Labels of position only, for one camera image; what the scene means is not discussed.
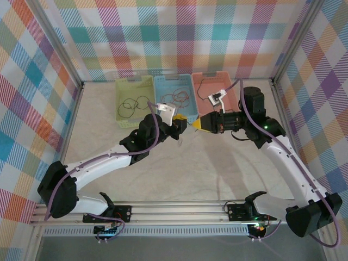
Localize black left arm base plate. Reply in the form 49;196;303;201
82;204;133;224

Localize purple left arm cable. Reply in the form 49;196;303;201
43;101;164;243

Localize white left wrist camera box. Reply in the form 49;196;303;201
156;102;177;127

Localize aluminium frame post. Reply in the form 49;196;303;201
26;0;85;92
270;0;331;86

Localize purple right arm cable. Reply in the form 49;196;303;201
225;79;342;248

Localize red thin wire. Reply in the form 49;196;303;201
161;89;191;109

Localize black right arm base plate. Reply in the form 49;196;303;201
227;201;278;222

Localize blue plastic basket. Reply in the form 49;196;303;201
153;73;198;125

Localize aluminium table side rail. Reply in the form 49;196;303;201
270;80;331;218
46;83;85;204

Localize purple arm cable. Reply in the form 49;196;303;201
43;101;164;243
225;79;342;248

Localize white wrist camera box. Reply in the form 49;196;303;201
207;89;227;112
156;102;177;127

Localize aluminium mounting rail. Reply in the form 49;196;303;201
29;200;330;226

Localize black thin wire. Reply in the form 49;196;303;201
196;78;210;103

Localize green plastic basket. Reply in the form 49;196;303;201
115;75;158;129

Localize dark cable bundle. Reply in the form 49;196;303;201
117;95;150;120

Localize slotted grey cable duct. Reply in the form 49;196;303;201
42;224;251;237

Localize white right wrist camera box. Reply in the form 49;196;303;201
207;89;227;112

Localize pink plastic basket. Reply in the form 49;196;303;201
191;71;240;116

